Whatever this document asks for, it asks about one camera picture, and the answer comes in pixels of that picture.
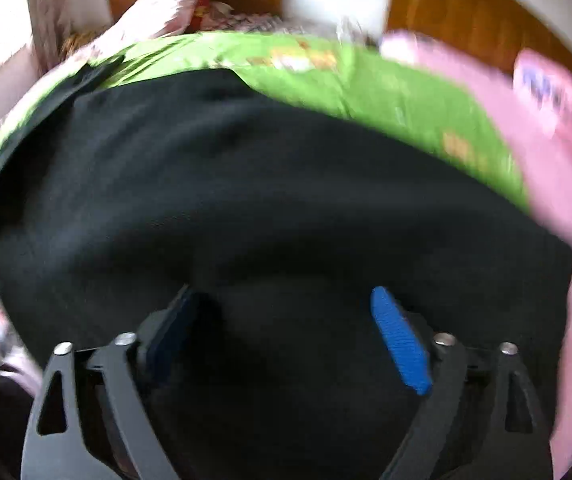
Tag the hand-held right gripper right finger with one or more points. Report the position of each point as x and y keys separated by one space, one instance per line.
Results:
x=401 y=345

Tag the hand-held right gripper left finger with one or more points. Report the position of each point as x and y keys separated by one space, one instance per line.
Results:
x=170 y=332

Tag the black pants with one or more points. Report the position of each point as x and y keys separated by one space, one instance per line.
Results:
x=266 y=185

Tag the pink pillow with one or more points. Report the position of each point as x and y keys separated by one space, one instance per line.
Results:
x=556 y=200

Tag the green printed bed sheet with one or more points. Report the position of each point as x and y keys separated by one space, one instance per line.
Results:
x=391 y=95

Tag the yellow patterned cloth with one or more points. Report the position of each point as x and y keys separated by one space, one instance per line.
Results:
x=75 y=41

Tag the pink white quilt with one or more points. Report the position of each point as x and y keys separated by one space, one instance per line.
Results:
x=160 y=7

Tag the wooden door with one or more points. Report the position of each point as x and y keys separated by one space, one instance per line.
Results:
x=466 y=15

